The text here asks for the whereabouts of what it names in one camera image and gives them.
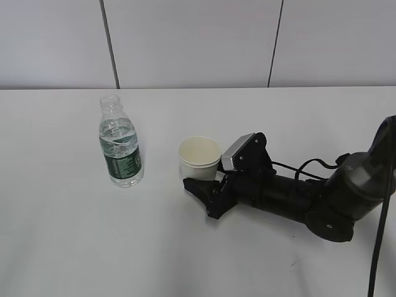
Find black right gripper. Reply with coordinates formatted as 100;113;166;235
183;168;272;219

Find white paper cup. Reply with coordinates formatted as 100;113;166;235
178;136;222;180

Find clear water bottle green label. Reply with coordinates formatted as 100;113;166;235
98;95;144;188

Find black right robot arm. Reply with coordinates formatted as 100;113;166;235
183;116;395;243

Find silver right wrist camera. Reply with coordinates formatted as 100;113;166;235
218;132;273;172

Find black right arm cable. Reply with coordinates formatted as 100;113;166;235
367;114;396;297

